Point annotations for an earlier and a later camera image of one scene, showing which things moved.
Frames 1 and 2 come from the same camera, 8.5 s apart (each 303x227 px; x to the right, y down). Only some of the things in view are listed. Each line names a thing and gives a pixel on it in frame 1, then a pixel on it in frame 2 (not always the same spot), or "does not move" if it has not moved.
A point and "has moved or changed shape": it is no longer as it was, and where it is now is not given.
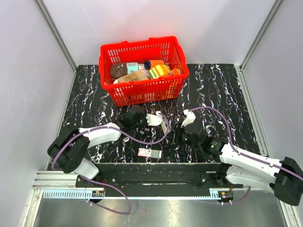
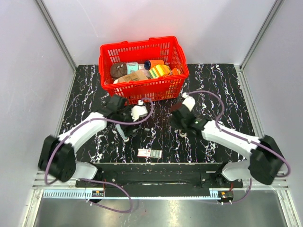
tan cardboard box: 136,75 does not move
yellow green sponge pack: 159,70 does not move
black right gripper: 178,130 to 173,119
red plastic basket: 165,48 does not move
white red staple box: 146,152 does not move
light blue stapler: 164,126 has moved or changed shape
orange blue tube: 150,63 does not move
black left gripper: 144,115 to 128,130
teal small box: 132,67 does not move
